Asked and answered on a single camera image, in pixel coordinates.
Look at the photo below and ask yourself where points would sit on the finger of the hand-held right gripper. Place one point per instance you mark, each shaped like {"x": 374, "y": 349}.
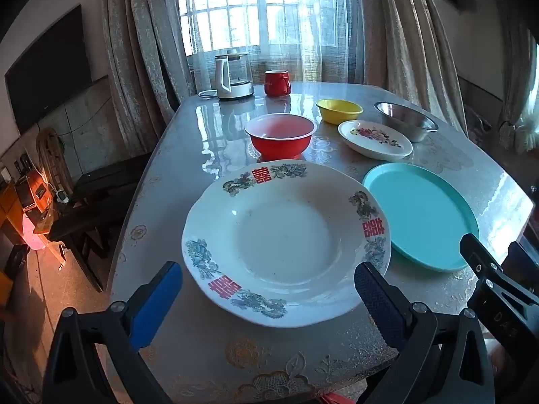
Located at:
{"x": 478, "y": 256}
{"x": 526, "y": 269}

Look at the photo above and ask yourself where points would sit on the red plastic bowl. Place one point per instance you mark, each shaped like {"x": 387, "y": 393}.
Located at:
{"x": 278, "y": 146}

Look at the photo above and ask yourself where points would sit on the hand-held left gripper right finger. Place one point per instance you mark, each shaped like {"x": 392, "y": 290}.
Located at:
{"x": 379, "y": 303}

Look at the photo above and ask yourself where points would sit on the dark wooden bench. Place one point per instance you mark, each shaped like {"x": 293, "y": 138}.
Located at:
{"x": 97, "y": 202}

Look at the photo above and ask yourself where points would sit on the orange wooden side cabinet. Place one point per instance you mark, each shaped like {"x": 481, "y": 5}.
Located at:
{"x": 17, "y": 210}

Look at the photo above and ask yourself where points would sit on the patterned cushion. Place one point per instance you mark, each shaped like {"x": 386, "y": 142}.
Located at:
{"x": 478, "y": 124}

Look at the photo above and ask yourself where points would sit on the white framed window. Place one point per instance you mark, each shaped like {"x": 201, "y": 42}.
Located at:
{"x": 227, "y": 25}

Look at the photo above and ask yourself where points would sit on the teal plastic plate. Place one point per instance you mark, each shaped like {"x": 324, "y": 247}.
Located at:
{"x": 421, "y": 214}

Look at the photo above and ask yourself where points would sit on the black wall television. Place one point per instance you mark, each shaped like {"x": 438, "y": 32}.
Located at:
{"x": 46, "y": 71}

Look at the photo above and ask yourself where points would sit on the beige heavy curtain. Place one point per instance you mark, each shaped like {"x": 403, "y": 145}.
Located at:
{"x": 404, "y": 50}
{"x": 139, "y": 50}

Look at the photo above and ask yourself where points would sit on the white electric kettle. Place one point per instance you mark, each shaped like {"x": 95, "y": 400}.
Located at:
{"x": 223, "y": 76}

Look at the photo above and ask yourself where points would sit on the sheer checked curtain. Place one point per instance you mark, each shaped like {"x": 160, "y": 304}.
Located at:
{"x": 320, "y": 63}

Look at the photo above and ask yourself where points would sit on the stainless steel bowl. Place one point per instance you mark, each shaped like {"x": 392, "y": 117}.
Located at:
{"x": 412, "y": 129}

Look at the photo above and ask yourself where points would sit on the tied beige curtain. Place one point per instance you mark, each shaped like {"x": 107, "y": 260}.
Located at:
{"x": 511, "y": 92}

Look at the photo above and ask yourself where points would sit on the curved wooden chair back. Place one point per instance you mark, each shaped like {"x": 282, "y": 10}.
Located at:
{"x": 52, "y": 155}

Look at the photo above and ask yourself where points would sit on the yellow plastic bowl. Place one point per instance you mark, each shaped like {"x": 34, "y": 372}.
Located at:
{"x": 337, "y": 116}

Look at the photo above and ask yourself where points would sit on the white floral plate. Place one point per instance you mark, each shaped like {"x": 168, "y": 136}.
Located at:
{"x": 374, "y": 145}

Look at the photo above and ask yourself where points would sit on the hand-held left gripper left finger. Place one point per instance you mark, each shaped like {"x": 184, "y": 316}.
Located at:
{"x": 156, "y": 307}

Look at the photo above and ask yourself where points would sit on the red mug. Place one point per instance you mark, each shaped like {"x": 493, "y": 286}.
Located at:
{"x": 276, "y": 85}

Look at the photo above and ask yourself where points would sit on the large white dragon-print plate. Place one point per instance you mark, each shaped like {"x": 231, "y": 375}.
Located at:
{"x": 286, "y": 240}

